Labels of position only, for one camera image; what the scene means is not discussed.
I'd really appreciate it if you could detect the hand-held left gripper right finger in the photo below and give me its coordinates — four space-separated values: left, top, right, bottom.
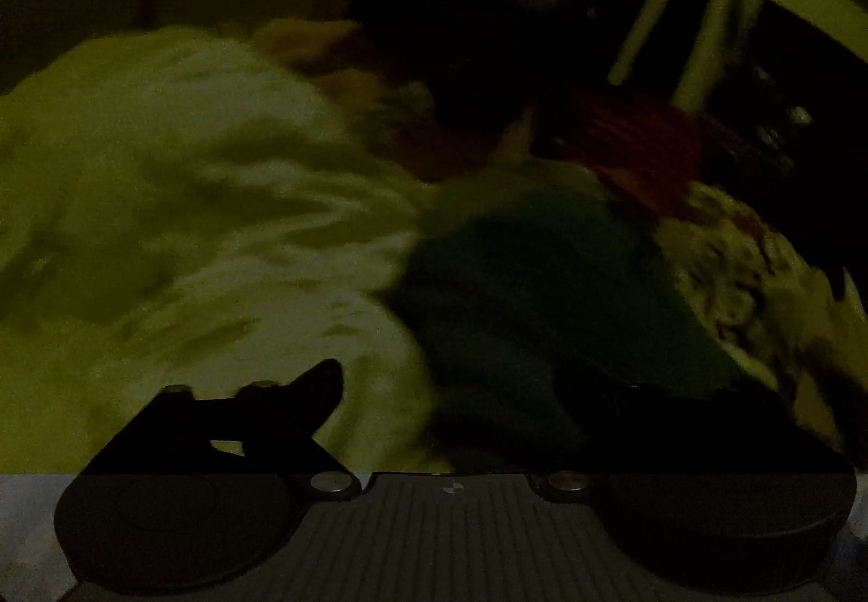
535 363 857 503

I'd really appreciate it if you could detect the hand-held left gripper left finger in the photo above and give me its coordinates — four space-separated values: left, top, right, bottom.
78 359 362 500

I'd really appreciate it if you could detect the dark green small garment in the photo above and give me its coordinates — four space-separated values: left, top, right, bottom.
386 161 747 474

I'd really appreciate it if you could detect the cartoon printed cloth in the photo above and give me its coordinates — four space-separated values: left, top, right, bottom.
658 182 857 440

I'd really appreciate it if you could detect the red cloth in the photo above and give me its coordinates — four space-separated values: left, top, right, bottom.
535 90 747 220

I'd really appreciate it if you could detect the pale yellow blanket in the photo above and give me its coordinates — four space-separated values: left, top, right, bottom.
0 25 462 474

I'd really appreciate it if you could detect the tan cloth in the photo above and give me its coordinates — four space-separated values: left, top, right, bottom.
251 19 435 169

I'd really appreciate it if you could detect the dark cloth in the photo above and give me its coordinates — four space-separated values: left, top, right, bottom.
346 0 611 169

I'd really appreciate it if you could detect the white window frame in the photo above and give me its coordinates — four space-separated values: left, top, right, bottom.
502 0 868 108

